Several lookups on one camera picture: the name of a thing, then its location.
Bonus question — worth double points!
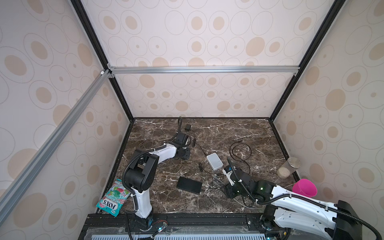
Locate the aluminium crossbar left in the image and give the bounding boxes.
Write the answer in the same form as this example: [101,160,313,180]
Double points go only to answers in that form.
[1,70,111,225]

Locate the far adapter black cable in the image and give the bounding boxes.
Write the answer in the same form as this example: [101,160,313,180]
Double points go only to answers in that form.
[190,131,208,157]

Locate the pink silicone funnel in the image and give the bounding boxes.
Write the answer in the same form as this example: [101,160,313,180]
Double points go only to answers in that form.
[292,179,318,198]

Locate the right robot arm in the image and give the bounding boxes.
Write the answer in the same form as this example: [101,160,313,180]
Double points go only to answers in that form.
[223,166,382,240]

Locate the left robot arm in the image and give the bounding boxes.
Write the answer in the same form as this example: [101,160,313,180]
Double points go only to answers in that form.
[122,117,192,230]

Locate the white rectangular box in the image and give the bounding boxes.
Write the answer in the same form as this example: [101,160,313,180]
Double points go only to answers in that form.
[207,153,223,171]

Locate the aluminium crossbar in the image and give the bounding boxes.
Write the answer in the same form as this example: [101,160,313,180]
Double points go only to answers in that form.
[110,66,300,74]
[1,70,111,225]

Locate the aluminium crossbar back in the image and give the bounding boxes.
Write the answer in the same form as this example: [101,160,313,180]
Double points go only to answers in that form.
[110,66,300,74]

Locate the black corner frame post left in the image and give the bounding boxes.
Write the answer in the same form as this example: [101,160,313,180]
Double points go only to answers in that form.
[70,0,135,121]

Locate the black network switch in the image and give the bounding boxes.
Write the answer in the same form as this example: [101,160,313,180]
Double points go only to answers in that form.
[177,177,202,195]

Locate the green snack packet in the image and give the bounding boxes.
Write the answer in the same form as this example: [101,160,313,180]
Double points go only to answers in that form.
[96,179,131,217]

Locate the black power adapter far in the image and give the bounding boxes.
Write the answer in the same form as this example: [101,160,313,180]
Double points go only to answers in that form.
[185,124,192,132]

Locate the black corner frame post right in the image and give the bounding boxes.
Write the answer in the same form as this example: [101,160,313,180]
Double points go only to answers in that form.
[269,0,347,123]

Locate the black ethernet cable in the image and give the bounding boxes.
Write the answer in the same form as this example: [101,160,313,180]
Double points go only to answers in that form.
[229,140,253,175]

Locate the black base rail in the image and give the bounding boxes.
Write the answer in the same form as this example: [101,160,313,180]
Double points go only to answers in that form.
[79,212,337,240]

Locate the black corner frame post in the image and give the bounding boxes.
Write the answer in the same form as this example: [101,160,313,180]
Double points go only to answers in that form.
[70,0,135,121]
[269,0,347,123]

